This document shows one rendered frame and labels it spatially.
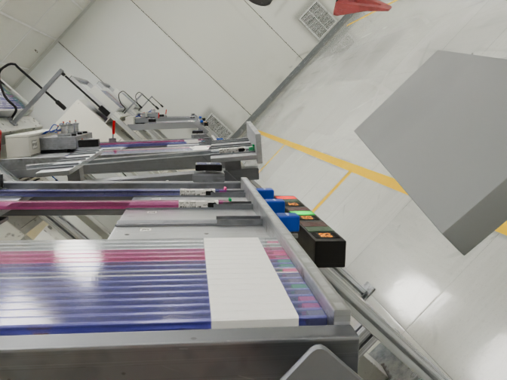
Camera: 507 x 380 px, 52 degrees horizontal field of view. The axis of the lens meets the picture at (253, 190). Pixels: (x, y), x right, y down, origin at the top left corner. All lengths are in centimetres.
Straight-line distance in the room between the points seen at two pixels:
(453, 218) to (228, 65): 789
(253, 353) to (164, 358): 5
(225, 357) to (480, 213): 37
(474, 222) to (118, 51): 804
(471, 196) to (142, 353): 42
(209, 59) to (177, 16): 78
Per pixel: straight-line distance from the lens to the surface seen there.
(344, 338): 35
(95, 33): 858
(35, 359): 35
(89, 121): 539
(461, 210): 63
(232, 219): 69
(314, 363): 30
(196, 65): 842
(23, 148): 204
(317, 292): 40
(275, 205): 80
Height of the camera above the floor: 89
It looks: 11 degrees down
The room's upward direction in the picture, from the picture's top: 47 degrees counter-clockwise
